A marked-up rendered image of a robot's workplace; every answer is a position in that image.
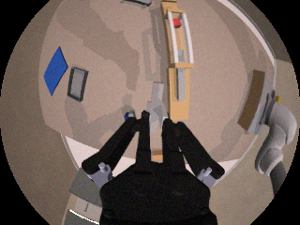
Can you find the blue flat rectangular slab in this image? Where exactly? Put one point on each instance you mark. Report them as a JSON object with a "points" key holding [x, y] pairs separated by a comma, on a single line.
{"points": [[55, 70]]}

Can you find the grey square stick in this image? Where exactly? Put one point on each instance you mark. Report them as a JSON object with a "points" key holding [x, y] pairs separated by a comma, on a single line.
{"points": [[156, 98], [181, 83]]}

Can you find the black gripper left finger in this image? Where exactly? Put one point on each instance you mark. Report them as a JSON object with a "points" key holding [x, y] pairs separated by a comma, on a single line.
{"points": [[99, 167]]}

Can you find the grey bar with two short pins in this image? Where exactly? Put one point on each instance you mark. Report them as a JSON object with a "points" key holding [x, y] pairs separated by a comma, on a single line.
{"points": [[145, 3]]}

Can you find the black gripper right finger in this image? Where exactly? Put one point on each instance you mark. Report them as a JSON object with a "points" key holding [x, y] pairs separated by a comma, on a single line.
{"points": [[199, 161]]}

